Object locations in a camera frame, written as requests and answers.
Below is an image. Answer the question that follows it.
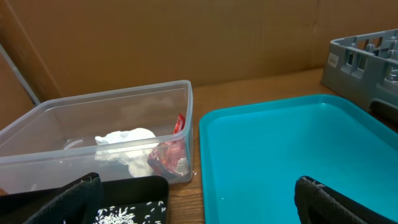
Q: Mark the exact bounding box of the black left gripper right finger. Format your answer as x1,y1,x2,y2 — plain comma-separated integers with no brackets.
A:
294,176,397,224

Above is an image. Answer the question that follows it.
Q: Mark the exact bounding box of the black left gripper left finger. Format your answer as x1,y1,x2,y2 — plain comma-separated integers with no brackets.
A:
0,172,104,224

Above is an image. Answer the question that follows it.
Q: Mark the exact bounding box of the white napkin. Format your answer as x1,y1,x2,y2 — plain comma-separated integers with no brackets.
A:
95,128,159,177

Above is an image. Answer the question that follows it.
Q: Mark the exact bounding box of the red snack wrapper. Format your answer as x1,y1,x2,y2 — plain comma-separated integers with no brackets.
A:
147,113,190,181

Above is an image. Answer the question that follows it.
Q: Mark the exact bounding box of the black plastic tray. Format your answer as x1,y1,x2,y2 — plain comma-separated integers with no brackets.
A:
0,174,170,224

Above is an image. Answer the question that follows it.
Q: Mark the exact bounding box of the clear plastic bin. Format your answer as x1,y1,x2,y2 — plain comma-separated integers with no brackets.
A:
1,80,193,194

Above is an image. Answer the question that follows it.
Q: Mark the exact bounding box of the spilled rice pile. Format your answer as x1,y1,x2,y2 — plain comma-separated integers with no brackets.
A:
92,200,167,224

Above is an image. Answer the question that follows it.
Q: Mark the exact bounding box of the teal plastic tray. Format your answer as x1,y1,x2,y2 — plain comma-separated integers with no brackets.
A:
200,95,397,223

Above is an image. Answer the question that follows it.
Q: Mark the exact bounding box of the grey metal pole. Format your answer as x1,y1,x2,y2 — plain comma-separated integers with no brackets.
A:
1,45,41,106

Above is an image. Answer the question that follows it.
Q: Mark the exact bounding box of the grey dish rack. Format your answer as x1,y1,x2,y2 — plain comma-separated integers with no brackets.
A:
321,29,397,122

